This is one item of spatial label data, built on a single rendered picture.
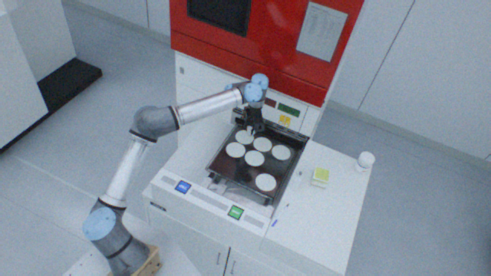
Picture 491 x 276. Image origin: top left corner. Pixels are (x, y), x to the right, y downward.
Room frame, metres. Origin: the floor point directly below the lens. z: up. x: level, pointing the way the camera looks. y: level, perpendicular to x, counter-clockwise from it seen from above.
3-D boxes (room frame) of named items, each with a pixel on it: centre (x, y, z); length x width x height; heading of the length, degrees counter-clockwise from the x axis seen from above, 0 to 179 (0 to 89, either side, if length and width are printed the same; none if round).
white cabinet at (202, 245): (0.99, -0.11, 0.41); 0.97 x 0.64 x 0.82; 74
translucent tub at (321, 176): (0.99, -0.37, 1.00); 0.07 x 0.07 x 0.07; 83
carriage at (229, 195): (0.86, 0.00, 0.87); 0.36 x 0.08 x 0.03; 74
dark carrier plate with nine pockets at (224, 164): (1.11, -0.06, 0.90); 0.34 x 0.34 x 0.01; 74
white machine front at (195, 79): (1.38, 0.07, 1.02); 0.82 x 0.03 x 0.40; 74
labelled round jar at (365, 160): (1.13, -0.59, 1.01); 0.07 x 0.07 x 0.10
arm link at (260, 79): (1.20, 0.00, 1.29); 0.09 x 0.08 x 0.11; 122
